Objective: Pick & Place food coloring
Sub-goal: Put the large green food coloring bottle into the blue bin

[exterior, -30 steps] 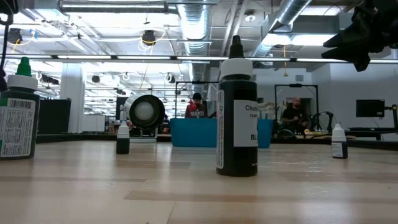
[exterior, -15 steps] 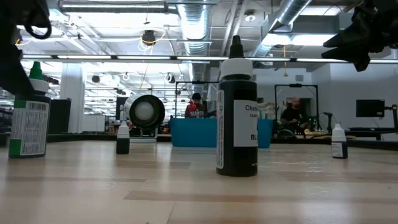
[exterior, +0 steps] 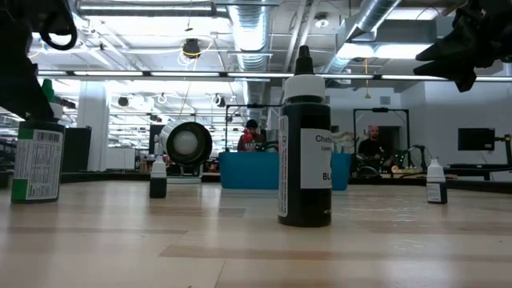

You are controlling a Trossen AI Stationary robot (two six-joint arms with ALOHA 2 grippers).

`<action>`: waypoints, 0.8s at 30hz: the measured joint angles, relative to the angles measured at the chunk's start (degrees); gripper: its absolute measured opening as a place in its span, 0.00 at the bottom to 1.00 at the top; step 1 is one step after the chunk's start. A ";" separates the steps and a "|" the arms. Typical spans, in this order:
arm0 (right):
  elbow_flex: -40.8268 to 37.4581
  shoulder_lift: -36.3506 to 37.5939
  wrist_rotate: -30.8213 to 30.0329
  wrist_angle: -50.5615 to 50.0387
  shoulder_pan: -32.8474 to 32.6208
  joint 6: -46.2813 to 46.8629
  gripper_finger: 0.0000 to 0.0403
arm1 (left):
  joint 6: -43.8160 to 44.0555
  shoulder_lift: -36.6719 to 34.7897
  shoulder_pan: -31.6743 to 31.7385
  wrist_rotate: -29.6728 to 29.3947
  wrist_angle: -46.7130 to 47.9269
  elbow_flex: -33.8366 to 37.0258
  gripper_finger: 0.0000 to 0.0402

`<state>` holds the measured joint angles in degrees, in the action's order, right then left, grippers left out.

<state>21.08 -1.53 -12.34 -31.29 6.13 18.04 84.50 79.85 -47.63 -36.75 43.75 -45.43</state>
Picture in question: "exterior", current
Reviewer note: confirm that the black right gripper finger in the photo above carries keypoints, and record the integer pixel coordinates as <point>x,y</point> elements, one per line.
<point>464,44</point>
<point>460,74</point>

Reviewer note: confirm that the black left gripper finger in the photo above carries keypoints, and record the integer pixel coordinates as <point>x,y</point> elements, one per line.
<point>22,92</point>

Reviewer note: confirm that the green food coloring bottle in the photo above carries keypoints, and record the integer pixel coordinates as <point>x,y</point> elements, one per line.
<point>38,168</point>

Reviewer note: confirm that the small white-capped dark bottle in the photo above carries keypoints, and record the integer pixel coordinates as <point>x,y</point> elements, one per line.
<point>436,192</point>
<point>158,186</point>

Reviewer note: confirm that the black food coloring bottle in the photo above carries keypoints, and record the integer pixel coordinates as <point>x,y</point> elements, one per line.
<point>296,180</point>

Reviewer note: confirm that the black monitor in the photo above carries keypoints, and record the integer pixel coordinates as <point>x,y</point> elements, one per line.
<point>476,139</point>

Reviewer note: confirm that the white column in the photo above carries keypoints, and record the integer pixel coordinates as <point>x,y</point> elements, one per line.
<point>94,120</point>

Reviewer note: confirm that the black cabinet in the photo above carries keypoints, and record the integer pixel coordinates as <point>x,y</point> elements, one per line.
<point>76,150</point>

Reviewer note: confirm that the black desk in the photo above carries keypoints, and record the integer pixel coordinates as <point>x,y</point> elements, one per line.
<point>480,166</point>

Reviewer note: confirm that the person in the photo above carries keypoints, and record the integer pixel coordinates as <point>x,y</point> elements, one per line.
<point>252,126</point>
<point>373,148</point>

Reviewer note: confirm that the long LED light bar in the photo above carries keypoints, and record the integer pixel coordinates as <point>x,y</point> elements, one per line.
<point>184,74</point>

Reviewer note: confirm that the white cylinder with dark face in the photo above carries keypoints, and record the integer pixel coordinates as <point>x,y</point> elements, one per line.
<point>186,143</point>

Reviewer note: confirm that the black ceiling dome device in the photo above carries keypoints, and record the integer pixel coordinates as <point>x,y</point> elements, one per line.
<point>191,48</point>

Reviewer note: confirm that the red object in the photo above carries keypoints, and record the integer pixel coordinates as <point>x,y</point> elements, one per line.
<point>248,136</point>

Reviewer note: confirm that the blue plastic bin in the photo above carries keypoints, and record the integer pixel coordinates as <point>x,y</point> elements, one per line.
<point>248,170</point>

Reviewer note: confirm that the silver ribbed air duct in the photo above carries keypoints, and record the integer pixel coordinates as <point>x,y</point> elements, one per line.
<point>374,14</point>
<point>250,32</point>

